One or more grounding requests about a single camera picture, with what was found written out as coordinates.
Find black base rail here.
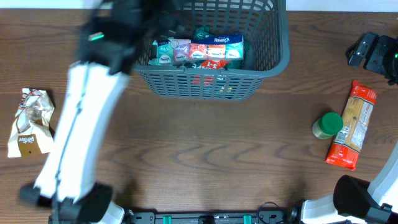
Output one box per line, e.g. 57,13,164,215
48,205,299,224

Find grey plastic basket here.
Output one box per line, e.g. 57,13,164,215
135,0,290,100

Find beige brown snack bag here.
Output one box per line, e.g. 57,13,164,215
7,88,55,158

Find green coffee mix bag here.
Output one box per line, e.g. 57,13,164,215
183,27,250,70

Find green lid jar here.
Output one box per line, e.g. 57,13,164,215
312,112,344,139

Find orange pasta packet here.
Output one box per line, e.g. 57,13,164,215
325,80,377,170

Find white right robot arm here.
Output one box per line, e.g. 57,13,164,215
289,32,397,223

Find mint green wipes packet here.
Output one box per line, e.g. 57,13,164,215
148,40,161,66

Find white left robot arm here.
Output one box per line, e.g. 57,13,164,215
19,0,179,223

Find Kleenex tissue multipack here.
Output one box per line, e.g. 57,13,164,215
149,34,244,65

